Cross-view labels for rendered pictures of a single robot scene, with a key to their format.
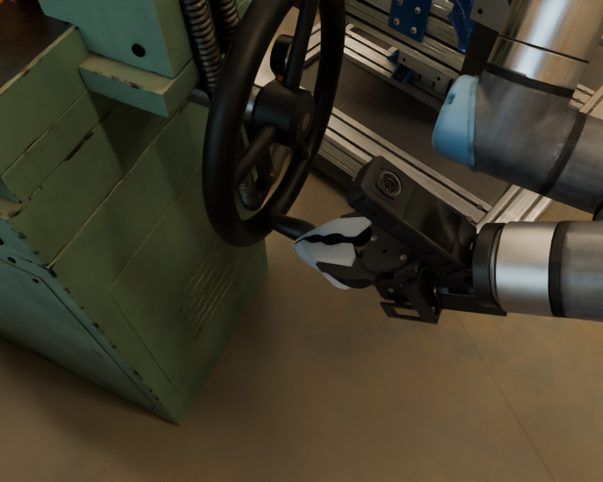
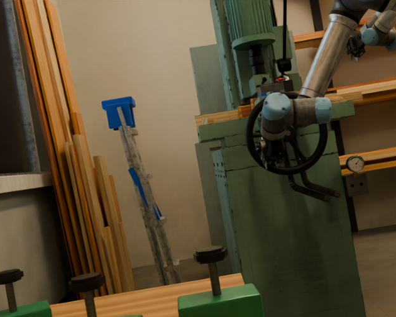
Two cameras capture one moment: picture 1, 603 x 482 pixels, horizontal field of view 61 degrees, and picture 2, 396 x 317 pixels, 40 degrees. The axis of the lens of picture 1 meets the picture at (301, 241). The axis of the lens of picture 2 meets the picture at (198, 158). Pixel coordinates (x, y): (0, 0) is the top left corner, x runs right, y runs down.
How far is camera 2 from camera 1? 1.77 m
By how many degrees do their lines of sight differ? 76
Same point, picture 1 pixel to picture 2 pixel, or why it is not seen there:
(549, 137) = not seen: hidden behind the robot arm
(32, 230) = (225, 156)
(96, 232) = (244, 175)
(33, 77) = (241, 121)
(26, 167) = (231, 139)
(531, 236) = not seen: hidden behind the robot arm
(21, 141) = (232, 132)
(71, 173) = (242, 150)
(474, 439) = not seen: outside the picture
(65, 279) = (228, 180)
